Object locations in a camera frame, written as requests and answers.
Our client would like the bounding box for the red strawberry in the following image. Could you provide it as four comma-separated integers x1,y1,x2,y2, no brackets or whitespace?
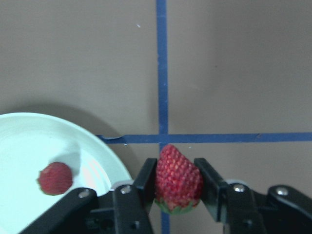
37,162,73,195
155,144,203,215

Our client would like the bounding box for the pale green round plate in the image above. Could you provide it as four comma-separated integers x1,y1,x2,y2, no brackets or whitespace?
0,113,131,234

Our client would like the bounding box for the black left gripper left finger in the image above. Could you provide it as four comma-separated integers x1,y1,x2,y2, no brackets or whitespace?
22,158,157,234

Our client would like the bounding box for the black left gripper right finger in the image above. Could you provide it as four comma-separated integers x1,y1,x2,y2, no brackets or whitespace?
194,158,312,234

